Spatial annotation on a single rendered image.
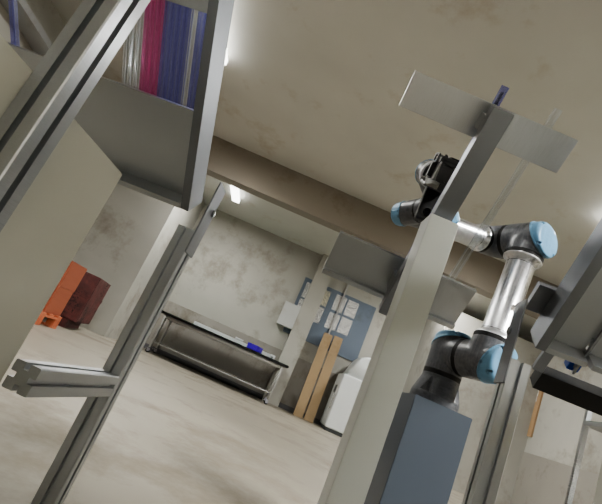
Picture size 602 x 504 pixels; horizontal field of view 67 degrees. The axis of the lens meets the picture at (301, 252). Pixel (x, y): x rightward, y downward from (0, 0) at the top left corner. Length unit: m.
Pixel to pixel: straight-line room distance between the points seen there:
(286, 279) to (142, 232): 2.79
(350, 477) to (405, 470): 0.60
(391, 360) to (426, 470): 0.65
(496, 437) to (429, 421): 0.51
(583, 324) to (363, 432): 0.47
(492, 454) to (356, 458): 0.25
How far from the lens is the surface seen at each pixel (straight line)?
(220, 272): 8.48
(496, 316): 1.46
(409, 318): 0.86
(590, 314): 1.02
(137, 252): 7.10
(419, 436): 1.43
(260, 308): 8.35
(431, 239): 0.90
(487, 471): 0.95
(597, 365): 1.04
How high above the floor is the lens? 0.43
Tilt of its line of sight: 15 degrees up
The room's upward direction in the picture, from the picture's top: 24 degrees clockwise
